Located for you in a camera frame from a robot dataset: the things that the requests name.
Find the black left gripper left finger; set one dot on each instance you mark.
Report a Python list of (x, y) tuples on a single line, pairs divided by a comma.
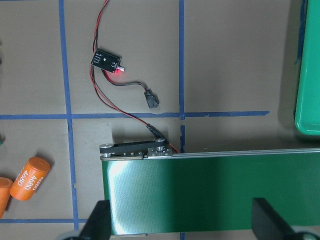
[(98, 225)]

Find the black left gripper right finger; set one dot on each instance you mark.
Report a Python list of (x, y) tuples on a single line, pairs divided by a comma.
[(267, 224)]

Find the orange cylinder with 4680 print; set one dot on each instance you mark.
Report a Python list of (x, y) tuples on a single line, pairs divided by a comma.
[(29, 179)]

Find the plain orange cylinder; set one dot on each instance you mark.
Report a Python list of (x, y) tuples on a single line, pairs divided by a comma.
[(5, 185)]

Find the green conveyor belt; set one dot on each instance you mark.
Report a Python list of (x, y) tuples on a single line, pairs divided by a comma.
[(152, 190)]

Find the green plastic tray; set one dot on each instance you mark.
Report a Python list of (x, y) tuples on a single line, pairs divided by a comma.
[(307, 113)]

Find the black barrel plug connector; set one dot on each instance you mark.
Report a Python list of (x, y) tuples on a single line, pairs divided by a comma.
[(151, 99)]

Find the small black circuit board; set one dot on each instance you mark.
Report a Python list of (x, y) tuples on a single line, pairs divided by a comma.
[(107, 61)]

